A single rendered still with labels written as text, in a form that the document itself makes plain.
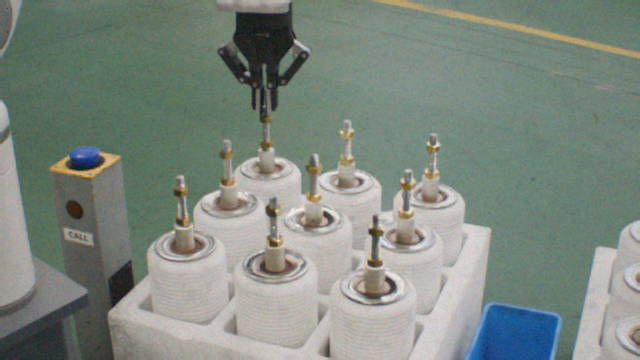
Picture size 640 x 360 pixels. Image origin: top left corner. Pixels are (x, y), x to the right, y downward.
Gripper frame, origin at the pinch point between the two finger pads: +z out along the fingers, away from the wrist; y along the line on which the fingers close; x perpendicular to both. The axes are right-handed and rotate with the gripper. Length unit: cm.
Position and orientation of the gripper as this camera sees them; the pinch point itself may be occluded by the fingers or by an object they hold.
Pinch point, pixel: (265, 100)
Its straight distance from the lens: 116.1
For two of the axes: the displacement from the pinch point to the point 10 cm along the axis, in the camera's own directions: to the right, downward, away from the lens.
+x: -1.6, 4.2, -8.9
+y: -9.9, -0.8, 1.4
